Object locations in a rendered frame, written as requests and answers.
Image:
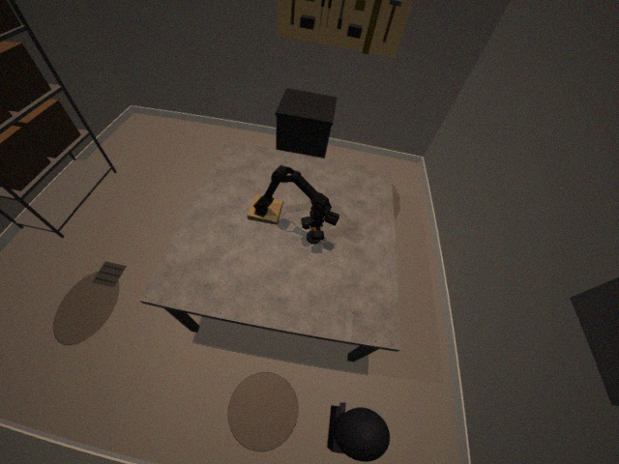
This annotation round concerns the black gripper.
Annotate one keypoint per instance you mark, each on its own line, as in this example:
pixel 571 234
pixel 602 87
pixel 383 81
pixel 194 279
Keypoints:
pixel 318 234

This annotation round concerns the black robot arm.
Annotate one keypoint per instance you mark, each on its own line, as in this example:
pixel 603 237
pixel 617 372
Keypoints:
pixel 320 203

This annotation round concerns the black round pedestal with silver shaft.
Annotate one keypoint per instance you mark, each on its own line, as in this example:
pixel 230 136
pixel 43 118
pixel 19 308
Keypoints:
pixel 311 240

